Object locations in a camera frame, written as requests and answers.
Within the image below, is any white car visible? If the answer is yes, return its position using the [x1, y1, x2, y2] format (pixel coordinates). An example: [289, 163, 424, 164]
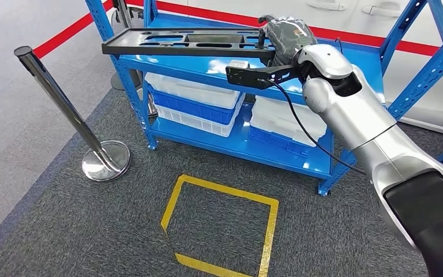
[126, 0, 443, 137]

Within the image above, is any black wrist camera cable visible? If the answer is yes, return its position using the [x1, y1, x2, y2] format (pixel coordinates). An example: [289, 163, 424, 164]
[267, 78, 367, 177]

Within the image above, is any grey plastic-wrapped right robot hand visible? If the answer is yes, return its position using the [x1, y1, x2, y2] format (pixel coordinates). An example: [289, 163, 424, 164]
[258, 14, 318, 68]

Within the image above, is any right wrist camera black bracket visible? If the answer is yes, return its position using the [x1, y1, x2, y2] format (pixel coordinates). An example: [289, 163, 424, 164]
[226, 59, 302, 91]

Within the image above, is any black plastic frame part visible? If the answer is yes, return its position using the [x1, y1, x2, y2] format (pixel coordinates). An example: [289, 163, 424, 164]
[102, 27, 278, 61]

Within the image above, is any chrome stanchion post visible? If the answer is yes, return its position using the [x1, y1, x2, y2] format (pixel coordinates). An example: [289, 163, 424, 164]
[110, 0, 160, 118]
[14, 46, 132, 183]

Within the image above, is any white plastic crate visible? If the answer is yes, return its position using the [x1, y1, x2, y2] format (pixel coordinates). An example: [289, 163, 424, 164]
[145, 72, 242, 110]
[249, 95, 328, 148]
[154, 93, 247, 138]

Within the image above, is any red barrier belt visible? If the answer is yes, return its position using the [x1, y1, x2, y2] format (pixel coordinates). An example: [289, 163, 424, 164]
[33, 0, 114, 61]
[126, 0, 443, 63]

